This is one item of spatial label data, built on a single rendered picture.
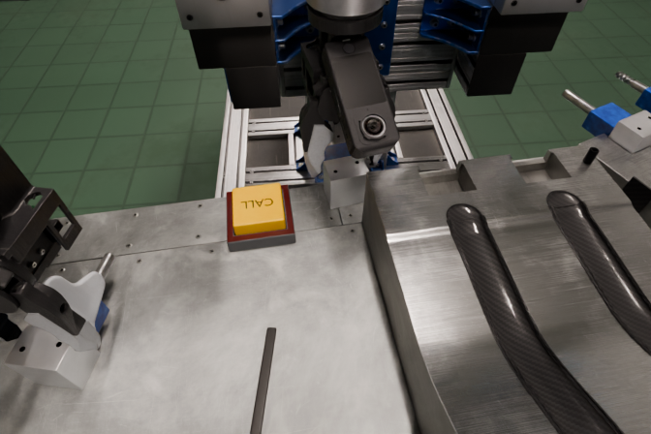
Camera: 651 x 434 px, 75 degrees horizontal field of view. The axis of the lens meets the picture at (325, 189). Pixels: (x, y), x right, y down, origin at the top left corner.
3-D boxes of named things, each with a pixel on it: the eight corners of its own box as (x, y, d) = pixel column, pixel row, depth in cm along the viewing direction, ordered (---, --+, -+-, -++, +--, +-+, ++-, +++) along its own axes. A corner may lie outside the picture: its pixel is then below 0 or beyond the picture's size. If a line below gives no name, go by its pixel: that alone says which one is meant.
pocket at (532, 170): (497, 176, 51) (507, 154, 49) (539, 170, 52) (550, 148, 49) (514, 204, 48) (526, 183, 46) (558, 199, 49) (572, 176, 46)
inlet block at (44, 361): (99, 265, 50) (78, 239, 46) (139, 270, 49) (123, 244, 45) (34, 383, 41) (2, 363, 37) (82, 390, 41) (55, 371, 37)
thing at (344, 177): (306, 142, 63) (305, 113, 59) (339, 137, 64) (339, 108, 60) (330, 209, 55) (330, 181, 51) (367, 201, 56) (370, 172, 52)
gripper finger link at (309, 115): (326, 144, 51) (350, 83, 46) (330, 154, 50) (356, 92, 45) (290, 142, 50) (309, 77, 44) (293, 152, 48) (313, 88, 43)
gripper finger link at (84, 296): (143, 298, 42) (77, 245, 36) (116, 359, 38) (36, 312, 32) (118, 299, 43) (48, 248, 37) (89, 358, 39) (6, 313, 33)
